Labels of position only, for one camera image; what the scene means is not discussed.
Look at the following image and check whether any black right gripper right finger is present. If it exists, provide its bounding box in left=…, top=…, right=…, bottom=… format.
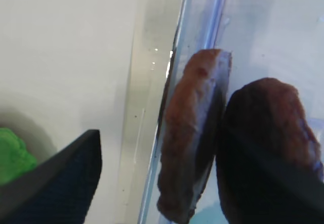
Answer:
left=217, top=130, right=323, bottom=223

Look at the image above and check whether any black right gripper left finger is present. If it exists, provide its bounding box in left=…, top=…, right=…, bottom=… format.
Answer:
left=1, top=129, right=102, bottom=224

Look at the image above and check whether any brown meat patty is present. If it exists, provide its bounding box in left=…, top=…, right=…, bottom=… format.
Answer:
left=222, top=78, right=323, bottom=183
left=157, top=49, right=232, bottom=223

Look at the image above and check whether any green lettuce leaf on tray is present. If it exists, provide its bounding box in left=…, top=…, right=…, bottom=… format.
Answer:
left=1, top=127, right=37, bottom=186

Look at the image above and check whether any clear holder middle right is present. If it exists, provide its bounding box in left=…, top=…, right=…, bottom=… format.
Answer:
left=187, top=0, right=324, bottom=224

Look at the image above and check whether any clear long rail right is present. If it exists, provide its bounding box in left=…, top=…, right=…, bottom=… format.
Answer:
left=137, top=0, right=225, bottom=223

